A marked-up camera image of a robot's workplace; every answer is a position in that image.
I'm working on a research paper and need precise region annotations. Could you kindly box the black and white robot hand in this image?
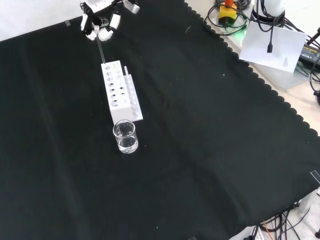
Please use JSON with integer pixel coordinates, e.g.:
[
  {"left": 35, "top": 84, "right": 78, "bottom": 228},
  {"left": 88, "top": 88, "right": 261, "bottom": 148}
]
[{"left": 79, "top": 0, "right": 126, "bottom": 43}]

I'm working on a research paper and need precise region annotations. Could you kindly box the clear glass rod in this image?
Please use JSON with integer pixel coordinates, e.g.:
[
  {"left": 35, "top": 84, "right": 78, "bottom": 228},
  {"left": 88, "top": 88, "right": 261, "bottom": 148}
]
[{"left": 96, "top": 38, "right": 107, "bottom": 66}]

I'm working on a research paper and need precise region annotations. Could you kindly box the white test tube rack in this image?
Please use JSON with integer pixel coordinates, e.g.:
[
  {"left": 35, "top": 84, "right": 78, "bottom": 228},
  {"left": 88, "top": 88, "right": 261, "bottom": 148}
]
[{"left": 100, "top": 59, "right": 144, "bottom": 126}]

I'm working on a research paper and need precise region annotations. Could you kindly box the yellow stop button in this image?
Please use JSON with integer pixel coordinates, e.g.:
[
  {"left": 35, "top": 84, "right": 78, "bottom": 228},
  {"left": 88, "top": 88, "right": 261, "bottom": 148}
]
[{"left": 218, "top": 0, "right": 238, "bottom": 27}]

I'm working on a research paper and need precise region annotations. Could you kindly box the glass beaker with water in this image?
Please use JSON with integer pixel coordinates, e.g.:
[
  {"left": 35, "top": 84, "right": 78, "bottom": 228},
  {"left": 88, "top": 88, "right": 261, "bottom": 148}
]
[{"left": 112, "top": 119, "right": 139, "bottom": 155}]

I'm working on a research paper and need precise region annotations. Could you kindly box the black bench cloth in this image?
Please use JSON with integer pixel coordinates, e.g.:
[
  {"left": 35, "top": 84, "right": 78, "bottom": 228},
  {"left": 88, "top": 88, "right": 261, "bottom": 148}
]
[{"left": 0, "top": 0, "right": 320, "bottom": 240}]

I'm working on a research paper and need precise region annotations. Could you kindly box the white paper sheet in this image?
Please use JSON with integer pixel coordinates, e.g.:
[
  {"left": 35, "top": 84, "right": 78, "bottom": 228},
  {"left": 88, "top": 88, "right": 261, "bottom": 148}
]
[{"left": 238, "top": 24, "right": 309, "bottom": 74}]

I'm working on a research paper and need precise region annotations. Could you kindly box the pale grey board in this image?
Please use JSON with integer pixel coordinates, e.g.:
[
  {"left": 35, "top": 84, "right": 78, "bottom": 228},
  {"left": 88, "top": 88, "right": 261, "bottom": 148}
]
[{"left": 246, "top": 59, "right": 311, "bottom": 91}]

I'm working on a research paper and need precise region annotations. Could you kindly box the black power adapter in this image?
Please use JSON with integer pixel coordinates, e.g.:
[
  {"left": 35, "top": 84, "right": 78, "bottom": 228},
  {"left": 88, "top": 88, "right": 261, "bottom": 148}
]
[{"left": 298, "top": 42, "right": 320, "bottom": 66}]

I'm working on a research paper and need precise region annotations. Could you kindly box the black looped cable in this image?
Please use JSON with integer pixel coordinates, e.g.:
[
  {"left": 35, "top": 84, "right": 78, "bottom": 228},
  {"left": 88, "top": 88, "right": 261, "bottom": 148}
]
[{"left": 202, "top": 0, "right": 251, "bottom": 36}]

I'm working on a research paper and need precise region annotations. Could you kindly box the black cable with plug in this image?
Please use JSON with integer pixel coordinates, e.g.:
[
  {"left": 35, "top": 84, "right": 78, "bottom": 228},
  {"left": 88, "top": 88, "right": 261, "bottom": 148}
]
[{"left": 257, "top": 0, "right": 276, "bottom": 54}]

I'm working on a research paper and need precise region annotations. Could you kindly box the black thick cable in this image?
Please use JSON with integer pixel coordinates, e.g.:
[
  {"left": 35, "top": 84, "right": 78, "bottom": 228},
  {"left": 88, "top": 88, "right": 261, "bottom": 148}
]
[{"left": 306, "top": 58, "right": 320, "bottom": 106}]

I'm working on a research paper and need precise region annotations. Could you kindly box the orange cable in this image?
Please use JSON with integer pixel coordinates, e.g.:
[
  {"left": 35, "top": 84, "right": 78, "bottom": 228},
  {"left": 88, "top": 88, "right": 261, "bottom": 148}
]
[{"left": 262, "top": 220, "right": 275, "bottom": 240}]

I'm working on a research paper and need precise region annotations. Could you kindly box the black cable bundle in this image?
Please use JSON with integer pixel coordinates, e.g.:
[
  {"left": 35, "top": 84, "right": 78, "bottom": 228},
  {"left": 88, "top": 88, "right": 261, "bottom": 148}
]
[{"left": 259, "top": 206, "right": 320, "bottom": 240}]

